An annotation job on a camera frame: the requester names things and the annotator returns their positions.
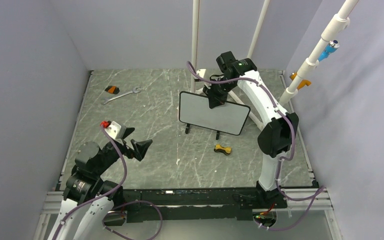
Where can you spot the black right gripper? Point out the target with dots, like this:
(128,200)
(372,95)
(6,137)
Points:
(214,99)

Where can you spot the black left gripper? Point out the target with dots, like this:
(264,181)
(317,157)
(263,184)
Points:
(140,148)

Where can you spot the white whiteboard black frame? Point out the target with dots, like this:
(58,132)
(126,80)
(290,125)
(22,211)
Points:
(228,118)

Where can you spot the yellow black round eraser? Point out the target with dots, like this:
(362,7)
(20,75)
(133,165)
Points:
(221,149)

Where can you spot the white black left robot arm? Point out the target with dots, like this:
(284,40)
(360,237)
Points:
(87,198)

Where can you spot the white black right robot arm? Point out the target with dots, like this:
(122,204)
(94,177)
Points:
(277,139)

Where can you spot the silver open-end wrench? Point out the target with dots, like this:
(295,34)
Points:
(107,100)

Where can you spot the black orange small tool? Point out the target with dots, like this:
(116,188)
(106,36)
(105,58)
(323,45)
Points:
(112,89)

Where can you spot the blue clip on pipe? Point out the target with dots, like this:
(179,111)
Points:
(331,47)

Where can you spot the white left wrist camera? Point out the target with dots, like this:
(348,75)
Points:
(115,130)

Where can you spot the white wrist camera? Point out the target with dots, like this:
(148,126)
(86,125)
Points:
(202,73)
(115,130)

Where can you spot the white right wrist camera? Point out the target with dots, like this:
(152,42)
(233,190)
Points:
(202,73)

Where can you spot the metal wire whiteboard stand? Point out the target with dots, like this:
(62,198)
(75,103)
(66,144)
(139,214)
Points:
(189,127)

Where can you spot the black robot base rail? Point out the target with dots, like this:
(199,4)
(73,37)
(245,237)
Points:
(240,203)

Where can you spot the aluminium extrusion rail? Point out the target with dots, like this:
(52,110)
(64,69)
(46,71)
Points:
(322,201)

